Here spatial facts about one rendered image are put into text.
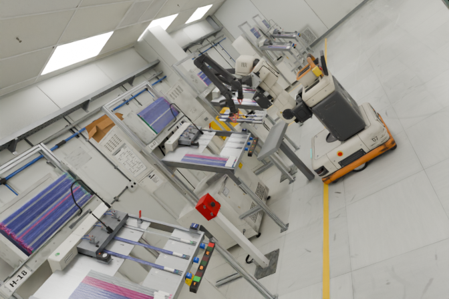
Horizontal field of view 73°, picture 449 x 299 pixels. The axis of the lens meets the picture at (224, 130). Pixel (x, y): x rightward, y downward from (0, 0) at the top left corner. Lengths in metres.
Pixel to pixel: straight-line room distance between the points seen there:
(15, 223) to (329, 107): 2.24
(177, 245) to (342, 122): 1.57
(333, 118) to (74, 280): 2.09
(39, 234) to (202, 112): 2.67
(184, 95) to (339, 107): 2.28
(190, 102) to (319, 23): 6.82
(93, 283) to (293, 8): 9.38
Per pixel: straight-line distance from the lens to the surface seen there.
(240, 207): 3.00
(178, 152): 2.98
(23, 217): 2.13
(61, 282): 2.05
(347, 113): 2.59
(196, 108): 4.18
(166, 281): 1.90
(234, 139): 3.14
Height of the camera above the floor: 1.39
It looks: 8 degrees down
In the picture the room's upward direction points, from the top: 44 degrees counter-clockwise
